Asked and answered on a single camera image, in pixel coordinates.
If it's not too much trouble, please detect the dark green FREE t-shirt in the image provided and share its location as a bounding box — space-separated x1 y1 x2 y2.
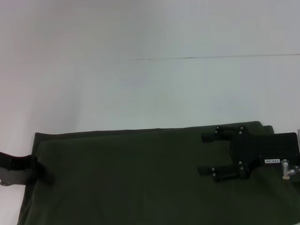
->
16 120 300 225

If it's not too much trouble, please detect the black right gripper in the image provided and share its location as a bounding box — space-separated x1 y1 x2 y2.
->
196 125 299 184

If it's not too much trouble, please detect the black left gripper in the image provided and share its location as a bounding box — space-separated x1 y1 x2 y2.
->
0 151 56 188

